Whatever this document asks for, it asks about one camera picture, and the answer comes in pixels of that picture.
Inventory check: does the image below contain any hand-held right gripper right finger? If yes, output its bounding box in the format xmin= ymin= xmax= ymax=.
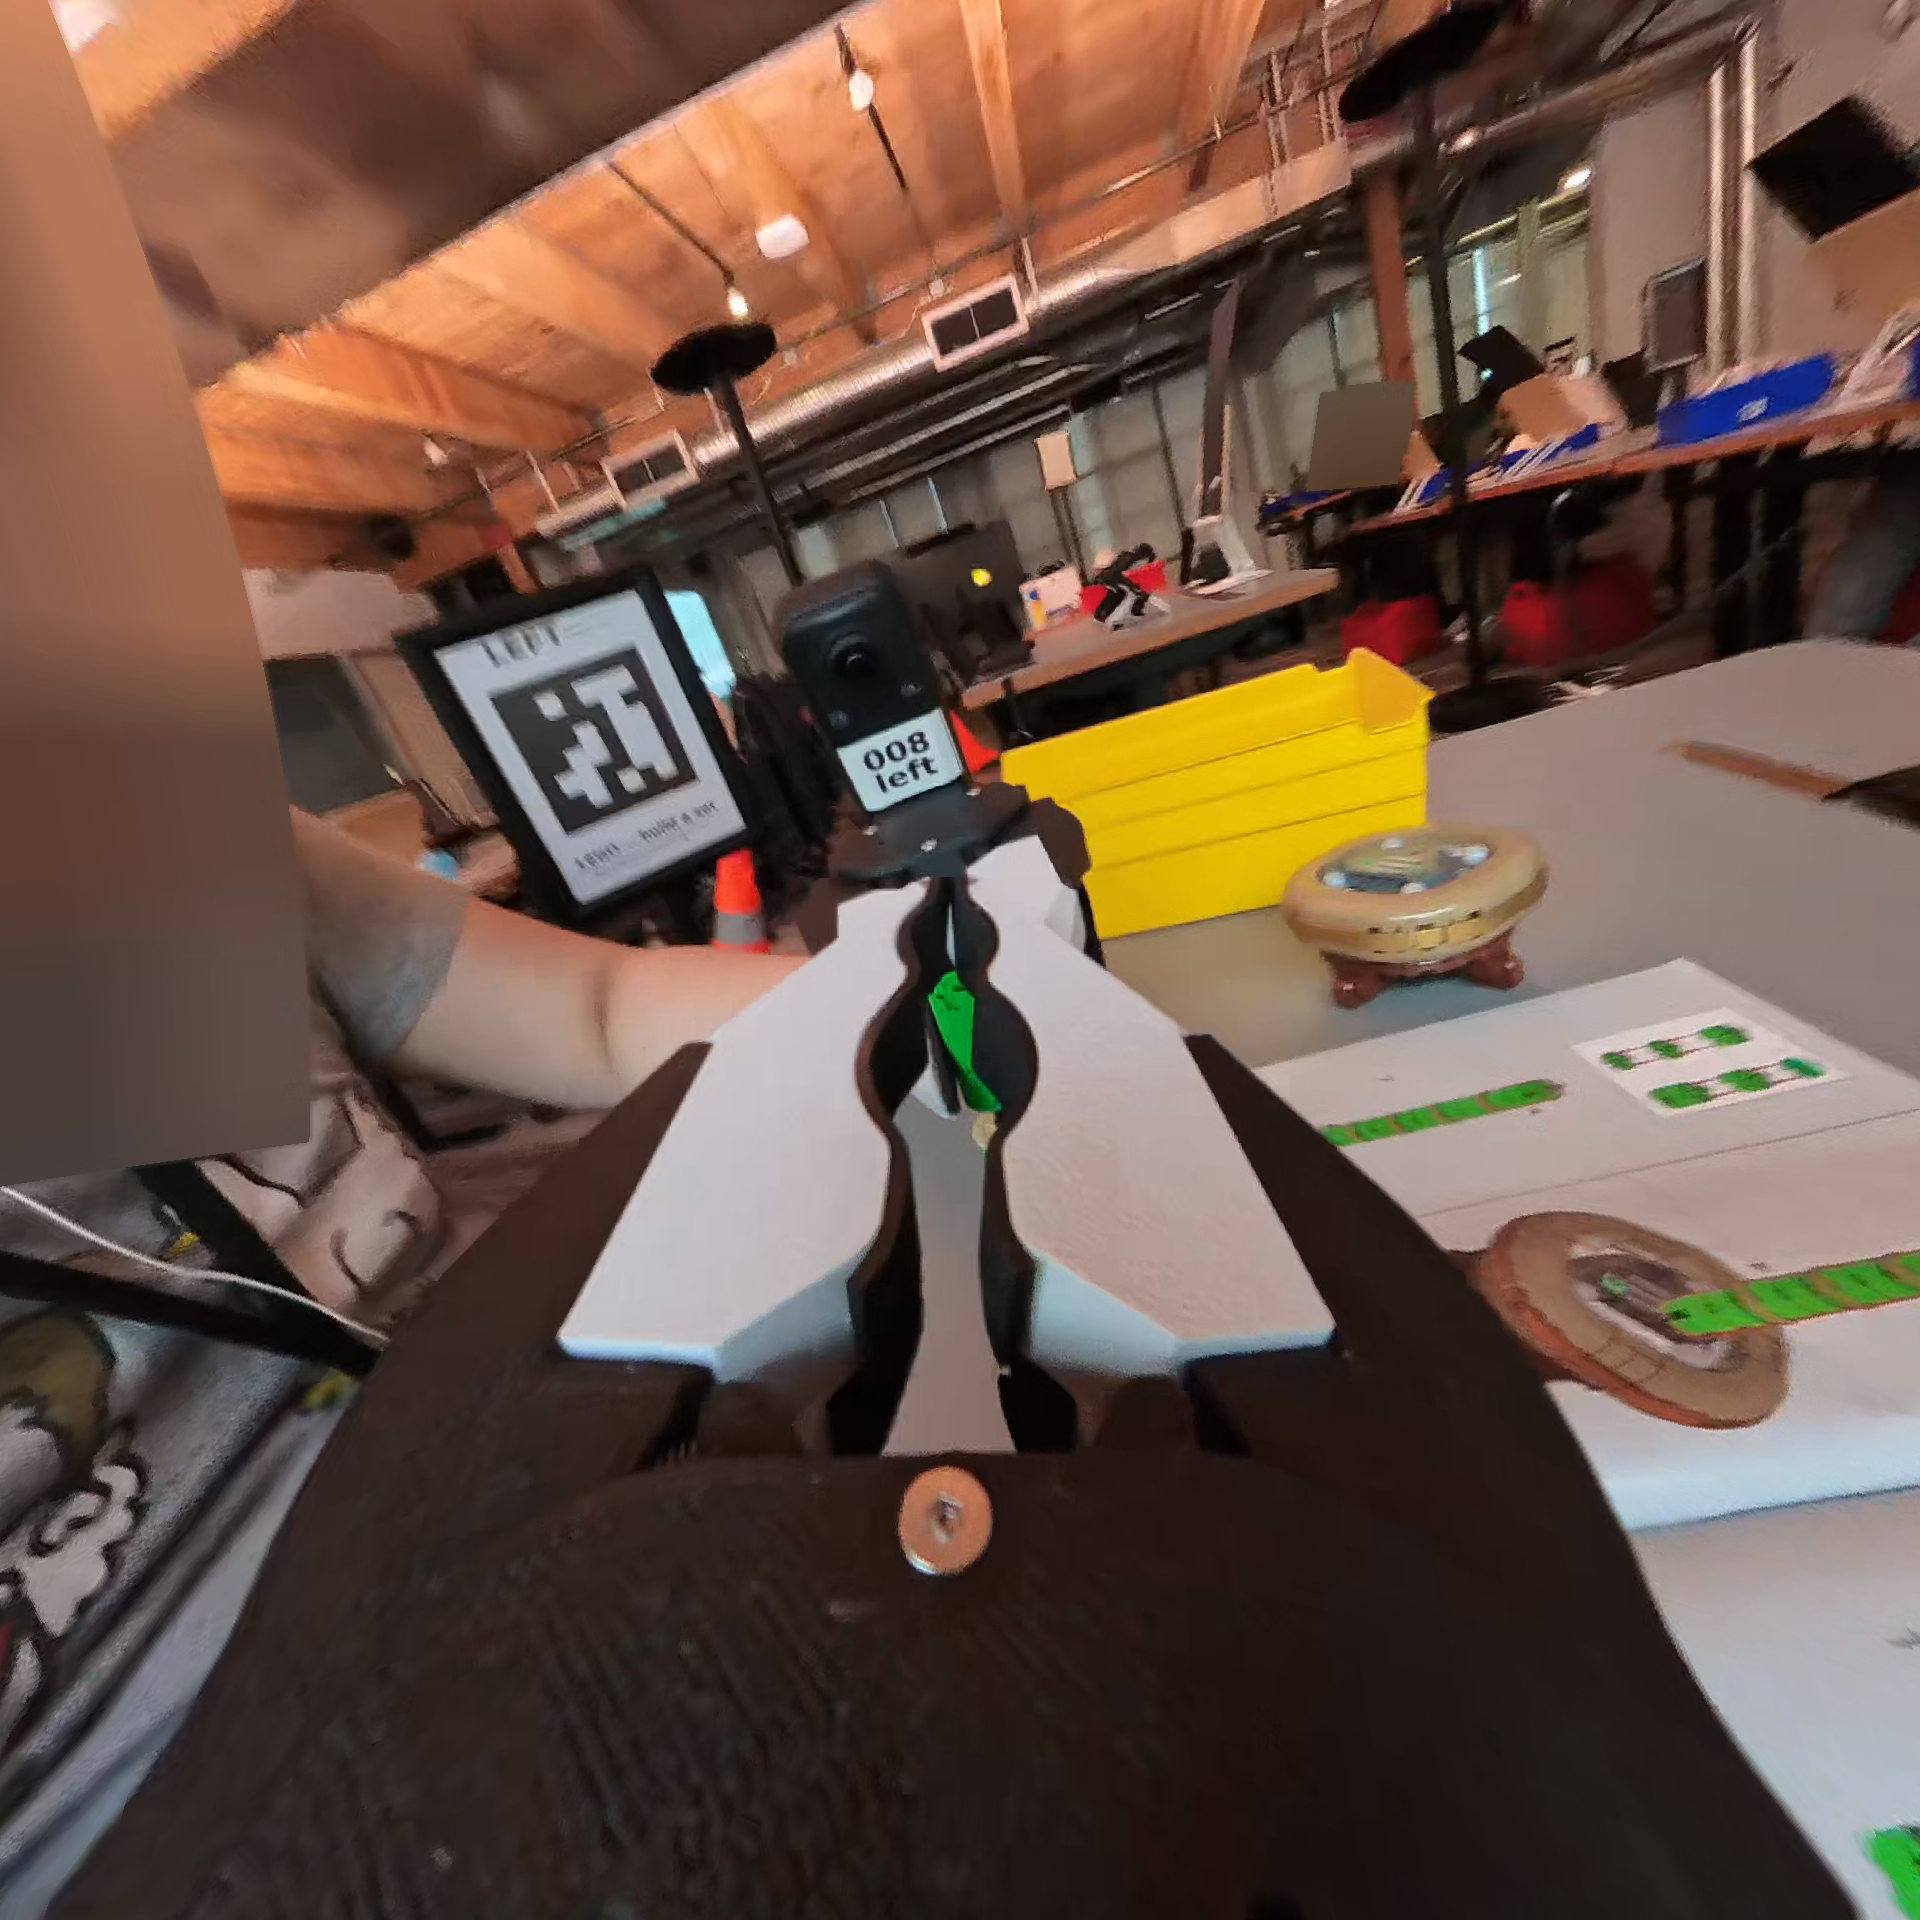
xmin=965 ymin=893 xmax=1332 ymax=1456

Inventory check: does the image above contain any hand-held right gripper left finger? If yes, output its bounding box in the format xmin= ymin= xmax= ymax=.
xmin=555 ymin=893 xmax=940 ymax=1456

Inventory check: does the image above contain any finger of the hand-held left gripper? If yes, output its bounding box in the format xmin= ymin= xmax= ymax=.
xmin=965 ymin=828 xmax=1102 ymax=971
xmin=816 ymin=884 xmax=924 ymax=951

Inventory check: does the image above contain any green toy bamboo stalk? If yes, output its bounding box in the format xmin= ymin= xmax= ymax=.
xmin=917 ymin=967 xmax=1011 ymax=1154

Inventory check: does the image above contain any person's left forearm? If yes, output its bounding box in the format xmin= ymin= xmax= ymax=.
xmin=292 ymin=808 xmax=816 ymax=1115

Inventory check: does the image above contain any grey desk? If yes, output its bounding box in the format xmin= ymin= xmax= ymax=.
xmin=1102 ymin=640 xmax=1920 ymax=1920

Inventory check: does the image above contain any black monitor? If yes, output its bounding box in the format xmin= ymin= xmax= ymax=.
xmin=900 ymin=518 xmax=1027 ymax=668

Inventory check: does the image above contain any black jacket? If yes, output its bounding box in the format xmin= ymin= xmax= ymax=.
xmin=733 ymin=673 xmax=839 ymax=887

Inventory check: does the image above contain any yellow plastic bin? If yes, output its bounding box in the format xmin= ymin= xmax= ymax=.
xmin=995 ymin=644 xmax=1434 ymax=938

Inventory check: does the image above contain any black framed marker sign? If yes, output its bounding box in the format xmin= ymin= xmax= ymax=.
xmin=391 ymin=566 xmax=756 ymax=927

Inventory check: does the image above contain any ceiling air vent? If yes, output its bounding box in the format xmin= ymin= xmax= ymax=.
xmin=917 ymin=271 xmax=1027 ymax=369
xmin=599 ymin=432 xmax=703 ymax=505

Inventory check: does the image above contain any grey background table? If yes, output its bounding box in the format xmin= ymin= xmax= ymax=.
xmin=965 ymin=566 xmax=1345 ymax=705

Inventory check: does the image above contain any black pole stand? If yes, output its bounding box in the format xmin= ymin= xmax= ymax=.
xmin=653 ymin=322 xmax=816 ymax=592
xmin=1345 ymin=6 xmax=1565 ymax=732

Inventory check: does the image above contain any tan round toy pot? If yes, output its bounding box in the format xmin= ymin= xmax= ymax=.
xmin=1279 ymin=823 xmax=1549 ymax=1007

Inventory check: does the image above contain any slanted panel on white stand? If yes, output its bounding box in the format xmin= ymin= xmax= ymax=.
xmin=1185 ymin=271 xmax=1268 ymax=592

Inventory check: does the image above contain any red container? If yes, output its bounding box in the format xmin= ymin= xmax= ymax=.
xmin=1496 ymin=566 xmax=1652 ymax=668
xmin=1345 ymin=592 xmax=1444 ymax=668

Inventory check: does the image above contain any open instruction booklet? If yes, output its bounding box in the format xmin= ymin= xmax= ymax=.
xmin=1256 ymin=954 xmax=1920 ymax=1920

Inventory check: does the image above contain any person's grey printed shirt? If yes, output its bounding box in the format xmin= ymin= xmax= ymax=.
xmin=0 ymin=1040 xmax=451 ymax=1920

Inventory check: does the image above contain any brown flat strip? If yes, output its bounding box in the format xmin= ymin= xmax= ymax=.
xmin=1675 ymin=740 xmax=1854 ymax=797

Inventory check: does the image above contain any long wooden table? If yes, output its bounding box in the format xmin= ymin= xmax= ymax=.
xmin=1258 ymin=397 xmax=1920 ymax=663

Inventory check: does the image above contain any blue plastic bin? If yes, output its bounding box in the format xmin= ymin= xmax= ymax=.
xmin=1662 ymin=353 xmax=1836 ymax=454

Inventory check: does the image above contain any tan board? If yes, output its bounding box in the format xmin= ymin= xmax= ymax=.
xmin=1808 ymin=189 xmax=1920 ymax=348

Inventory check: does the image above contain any black screen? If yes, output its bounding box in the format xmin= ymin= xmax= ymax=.
xmin=1752 ymin=94 xmax=1920 ymax=245

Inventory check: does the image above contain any silver ventilation duct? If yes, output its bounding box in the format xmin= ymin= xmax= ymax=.
xmin=682 ymin=141 xmax=1359 ymax=468

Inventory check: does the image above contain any black strap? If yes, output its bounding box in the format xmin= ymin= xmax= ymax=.
xmin=0 ymin=1165 xmax=375 ymax=1382

